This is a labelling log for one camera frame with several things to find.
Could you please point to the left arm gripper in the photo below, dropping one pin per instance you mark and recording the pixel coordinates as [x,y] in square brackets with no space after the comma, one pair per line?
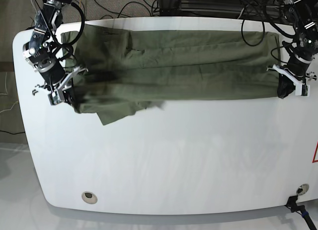
[297,66]

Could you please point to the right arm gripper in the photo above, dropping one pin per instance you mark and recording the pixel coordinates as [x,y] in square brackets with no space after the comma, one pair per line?
[52,72]

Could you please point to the olive green T-shirt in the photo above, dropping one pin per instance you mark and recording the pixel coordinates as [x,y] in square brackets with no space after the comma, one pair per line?
[129,71]

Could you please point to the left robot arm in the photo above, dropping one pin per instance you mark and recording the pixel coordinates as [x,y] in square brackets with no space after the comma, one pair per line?
[303,16]

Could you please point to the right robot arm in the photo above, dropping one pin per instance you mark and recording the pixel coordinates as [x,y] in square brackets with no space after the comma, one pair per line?
[44,53]

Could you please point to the red warning triangle sticker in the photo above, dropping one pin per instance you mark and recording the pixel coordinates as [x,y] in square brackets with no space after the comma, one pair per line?
[315,157]

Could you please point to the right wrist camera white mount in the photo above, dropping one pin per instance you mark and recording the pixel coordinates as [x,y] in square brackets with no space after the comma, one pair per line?
[56,96]

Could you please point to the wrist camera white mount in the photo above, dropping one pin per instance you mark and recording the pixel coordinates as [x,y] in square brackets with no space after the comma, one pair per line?
[56,96]
[302,87]

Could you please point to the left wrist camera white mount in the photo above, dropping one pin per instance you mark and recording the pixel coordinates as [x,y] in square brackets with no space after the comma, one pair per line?
[302,87]

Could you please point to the left table cable grommet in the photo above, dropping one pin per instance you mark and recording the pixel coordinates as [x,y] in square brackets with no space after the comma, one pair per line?
[89,197]

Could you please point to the table cable grommet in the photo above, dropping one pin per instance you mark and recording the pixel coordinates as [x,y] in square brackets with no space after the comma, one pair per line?
[89,197]
[303,189]

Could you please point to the right table cable grommet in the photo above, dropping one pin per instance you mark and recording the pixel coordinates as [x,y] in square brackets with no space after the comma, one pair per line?
[303,189]

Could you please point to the black clamp with cable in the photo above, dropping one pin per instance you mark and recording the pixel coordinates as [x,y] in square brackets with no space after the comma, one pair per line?
[300,209]

